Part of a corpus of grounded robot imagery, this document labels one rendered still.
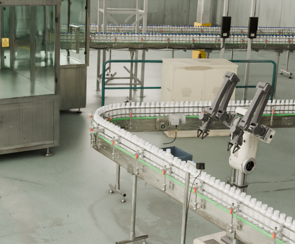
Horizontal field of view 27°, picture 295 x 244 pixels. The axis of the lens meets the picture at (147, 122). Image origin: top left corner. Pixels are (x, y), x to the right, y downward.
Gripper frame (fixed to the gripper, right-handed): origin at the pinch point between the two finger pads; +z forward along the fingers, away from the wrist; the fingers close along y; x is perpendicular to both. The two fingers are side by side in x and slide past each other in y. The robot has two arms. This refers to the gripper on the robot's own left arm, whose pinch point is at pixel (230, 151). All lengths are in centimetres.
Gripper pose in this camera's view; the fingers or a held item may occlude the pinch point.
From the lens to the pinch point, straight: 517.7
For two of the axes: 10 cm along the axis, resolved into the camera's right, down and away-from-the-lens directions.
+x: 6.7, 3.5, 6.5
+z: -4.6, 8.9, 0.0
